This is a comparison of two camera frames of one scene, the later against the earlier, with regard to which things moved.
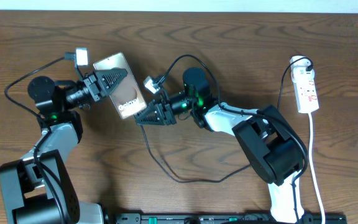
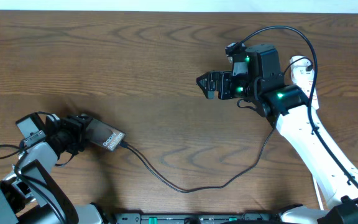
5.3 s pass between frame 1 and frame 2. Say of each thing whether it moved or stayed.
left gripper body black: moved
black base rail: stayed
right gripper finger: moved
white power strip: stayed
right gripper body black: moved
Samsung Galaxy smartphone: moved
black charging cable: moved
